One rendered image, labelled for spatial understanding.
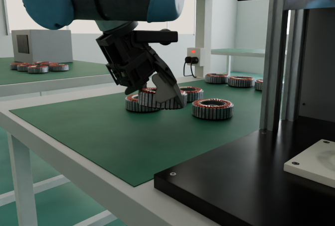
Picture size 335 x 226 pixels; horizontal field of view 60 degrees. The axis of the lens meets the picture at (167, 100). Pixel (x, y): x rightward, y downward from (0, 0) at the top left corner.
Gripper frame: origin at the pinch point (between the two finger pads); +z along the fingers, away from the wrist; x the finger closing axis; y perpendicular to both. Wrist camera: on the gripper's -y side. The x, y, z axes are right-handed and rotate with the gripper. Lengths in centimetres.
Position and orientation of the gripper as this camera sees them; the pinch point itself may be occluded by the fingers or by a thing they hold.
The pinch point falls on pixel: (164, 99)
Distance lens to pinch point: 67.1
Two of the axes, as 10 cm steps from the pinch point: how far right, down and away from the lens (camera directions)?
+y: -6.4, 6.0, -4.7
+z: 3.6, 7.8, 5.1
